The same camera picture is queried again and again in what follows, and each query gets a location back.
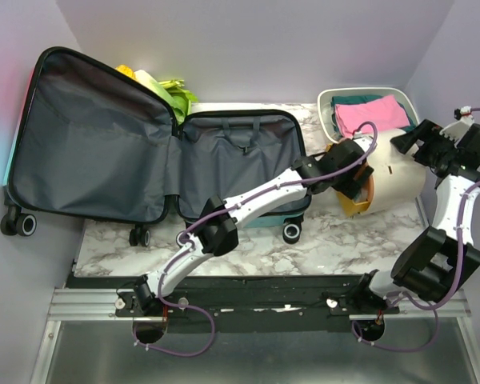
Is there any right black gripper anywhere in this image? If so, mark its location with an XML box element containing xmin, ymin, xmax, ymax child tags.
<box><xmin>390</xmin><ymin>119</ymin><xmax>458</xmax><ymax>170</ymax></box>

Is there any green leafy lettuce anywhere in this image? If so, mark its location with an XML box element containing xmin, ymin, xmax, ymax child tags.
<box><xmin>159</xmin><ymin>79</ymin><xmax>198</xmax><ymax>124</ymax></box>

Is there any purple cloth item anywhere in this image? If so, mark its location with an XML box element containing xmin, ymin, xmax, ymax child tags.
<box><xmin>338</xmin><ymin>94</ymin><xmax>411</xmax><ymax>139</ymax></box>

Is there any white rectangular plastic basin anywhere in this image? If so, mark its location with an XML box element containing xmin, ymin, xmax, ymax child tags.
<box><xmin>317</xmin><ymin>86</ymin><xmax>419</xmax><ymax>142</ymax></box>

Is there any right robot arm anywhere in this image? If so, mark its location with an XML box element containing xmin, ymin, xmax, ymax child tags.
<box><xmin>351</xmin><ymin>113</ymin><xmax>480</xmax><ymax>314</ymax></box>

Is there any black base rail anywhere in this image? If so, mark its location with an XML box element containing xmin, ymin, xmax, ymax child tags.
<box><xmin>66</xmin><ymin>274</ymin><xmax>403</xmax><ymax>334</ymax></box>

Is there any dark teal garment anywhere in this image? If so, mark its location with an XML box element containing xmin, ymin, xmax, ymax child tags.
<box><xmin>330</xmin><ymin>94</ymin><xmax>418</xmax><ymax>135</ymax></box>

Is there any pink and teal kids suitcase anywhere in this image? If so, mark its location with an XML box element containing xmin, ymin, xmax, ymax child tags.
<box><xmin>0</xmin><ymin>46</ymin><xmax>306</xmax><ymax>246</ymax></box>

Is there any napa cabbage with yellow top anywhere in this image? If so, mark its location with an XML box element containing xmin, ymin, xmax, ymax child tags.
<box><xmin>115</xmin><ymin>65</ymin><xmax>164</xmax><ymax>91</ymax></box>

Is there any white cylinder appliance orange lid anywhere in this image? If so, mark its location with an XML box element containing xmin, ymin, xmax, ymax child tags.
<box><xmin>336</xmin><ymin>129</ymin><xmax>426</xmax><ymax>217</ymax></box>

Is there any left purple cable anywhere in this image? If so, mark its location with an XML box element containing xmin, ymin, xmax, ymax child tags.
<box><xmin>158</xmin><ymin>121</ymin><xmax>379</xmax><ymax>357</ymax></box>

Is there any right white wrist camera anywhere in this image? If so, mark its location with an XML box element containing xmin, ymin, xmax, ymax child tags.
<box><xmin>440</xmin><ymin>106</ymin><xmax>474</xmax><ymax>142</ymax></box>

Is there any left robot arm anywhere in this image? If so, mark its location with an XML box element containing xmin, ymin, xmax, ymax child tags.
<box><xmin>134</xmin><ymin>135</ymin><xmax>377</xmax><ymax>316</ymax></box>

